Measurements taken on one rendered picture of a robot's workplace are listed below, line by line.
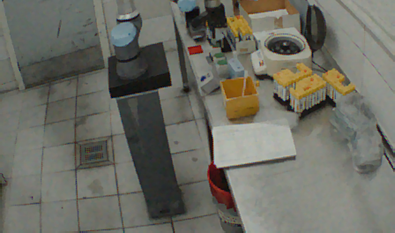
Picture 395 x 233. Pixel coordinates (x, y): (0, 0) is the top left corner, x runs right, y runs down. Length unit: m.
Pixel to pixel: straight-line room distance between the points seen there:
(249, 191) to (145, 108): 0.77
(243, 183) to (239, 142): 0.20
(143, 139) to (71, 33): 1.88
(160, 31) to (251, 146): 2.45
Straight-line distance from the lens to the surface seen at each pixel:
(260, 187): 1.66
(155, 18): 4.05
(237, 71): 2.04
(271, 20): 2.40
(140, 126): 2.28
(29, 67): 4.20
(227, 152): 1.78
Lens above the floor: 2.09
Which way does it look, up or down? 36 degrees down
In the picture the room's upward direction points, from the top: 8 degrees counter-clockwise
